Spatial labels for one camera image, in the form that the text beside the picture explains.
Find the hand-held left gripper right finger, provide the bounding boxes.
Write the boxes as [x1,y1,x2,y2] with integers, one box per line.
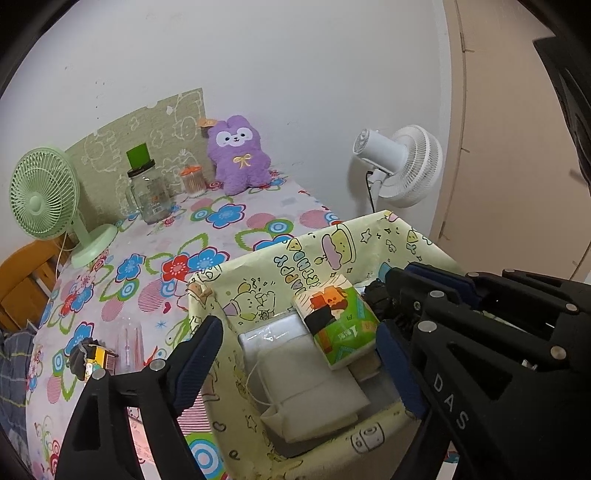
[376,318,591,480]

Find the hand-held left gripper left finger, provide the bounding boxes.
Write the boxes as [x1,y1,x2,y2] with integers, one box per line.
[54,315,225,480]

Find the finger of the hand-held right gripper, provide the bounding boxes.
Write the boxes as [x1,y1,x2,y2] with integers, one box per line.
[407,262,484,304]
[382,267,468,331]

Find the green tissue packet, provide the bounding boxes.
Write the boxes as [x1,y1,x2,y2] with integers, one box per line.
[293,274,384,370]

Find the white cloth pouch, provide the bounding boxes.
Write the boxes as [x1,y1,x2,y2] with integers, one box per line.
[249,335,370,445]

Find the small yellow and black box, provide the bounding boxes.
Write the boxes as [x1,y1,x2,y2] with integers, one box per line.
[68,339,119,381]

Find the yellow printed storage box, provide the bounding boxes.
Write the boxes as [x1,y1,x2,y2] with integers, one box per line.
[187,210,465,480]

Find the white standing fan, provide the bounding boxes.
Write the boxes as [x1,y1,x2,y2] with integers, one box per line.
[353,124,443,208]

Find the beige door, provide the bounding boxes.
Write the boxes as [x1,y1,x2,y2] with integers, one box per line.
[443,0,591,282]

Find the glass mug with green lid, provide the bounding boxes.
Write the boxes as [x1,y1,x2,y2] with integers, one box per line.
[124,143,172,225]

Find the small jar with orange lid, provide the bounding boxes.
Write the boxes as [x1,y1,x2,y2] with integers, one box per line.
[180,165,206,198]

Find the grey plaid bedding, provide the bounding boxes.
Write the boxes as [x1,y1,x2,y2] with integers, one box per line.
[0,330,40,416]

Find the wooden chair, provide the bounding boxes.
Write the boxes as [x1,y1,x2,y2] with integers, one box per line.
[0,240,63,330]

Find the purple plush rabbit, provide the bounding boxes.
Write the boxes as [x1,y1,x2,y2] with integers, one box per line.
[198,116,273,195]

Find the black object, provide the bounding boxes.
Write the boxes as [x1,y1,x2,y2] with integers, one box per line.
[533,37,591,185]

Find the green desk fan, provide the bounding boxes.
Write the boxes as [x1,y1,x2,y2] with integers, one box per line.
[10,147,118,267]

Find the green patterned board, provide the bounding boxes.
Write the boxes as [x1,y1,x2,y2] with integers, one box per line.
[65,88,206,222]

